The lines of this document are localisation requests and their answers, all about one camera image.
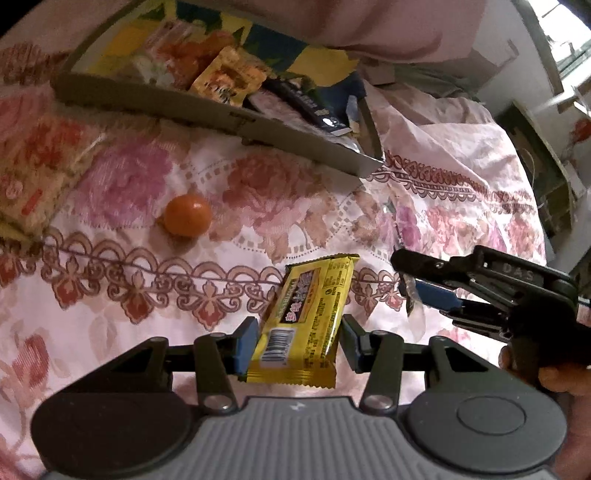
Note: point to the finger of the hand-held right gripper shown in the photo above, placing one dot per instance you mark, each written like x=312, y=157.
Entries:
x=434, y=295
x=415, y=262

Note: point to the clear cracker packet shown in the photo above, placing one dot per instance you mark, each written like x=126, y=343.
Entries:
x=41, y=166

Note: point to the grey-green cloth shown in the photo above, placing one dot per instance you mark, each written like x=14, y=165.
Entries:
x=415, y=76

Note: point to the gold snack packet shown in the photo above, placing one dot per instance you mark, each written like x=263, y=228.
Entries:
x=226, y=76

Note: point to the person's right hand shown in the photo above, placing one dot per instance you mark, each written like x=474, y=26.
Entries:
x=558, y=376

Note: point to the person's right forearm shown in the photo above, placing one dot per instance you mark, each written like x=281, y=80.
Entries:
x=579, y=438

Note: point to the window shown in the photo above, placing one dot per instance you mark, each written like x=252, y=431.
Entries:
x=570, y=55

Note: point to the pink pillow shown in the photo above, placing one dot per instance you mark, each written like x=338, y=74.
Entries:
x=392, y=27

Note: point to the orange tangerine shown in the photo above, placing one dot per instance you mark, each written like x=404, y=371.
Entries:
x=188, y=215

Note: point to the yellow snack bar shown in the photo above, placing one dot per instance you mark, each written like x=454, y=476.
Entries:
x=304, y=314

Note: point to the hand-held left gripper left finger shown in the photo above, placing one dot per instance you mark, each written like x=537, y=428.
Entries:
x=247, y=346

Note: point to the orange-red snack packet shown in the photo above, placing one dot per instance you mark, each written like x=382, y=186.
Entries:
x=184, y=50

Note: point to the black snack packet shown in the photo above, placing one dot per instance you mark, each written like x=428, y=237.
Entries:
x=304, y=104

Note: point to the floral bed sheet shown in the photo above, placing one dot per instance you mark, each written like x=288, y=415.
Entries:
x=277, y=198

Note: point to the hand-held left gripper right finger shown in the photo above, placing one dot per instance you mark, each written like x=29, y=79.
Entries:
x=349, y=344

